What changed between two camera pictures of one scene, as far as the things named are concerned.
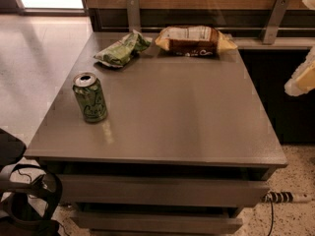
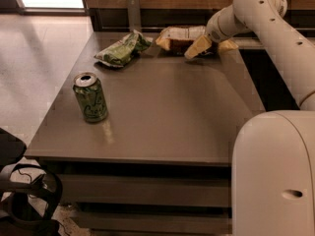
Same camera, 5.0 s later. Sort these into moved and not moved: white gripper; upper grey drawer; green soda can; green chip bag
Moved: white gripper
Not moved: green soda can; upper grey drawer; green chip bag
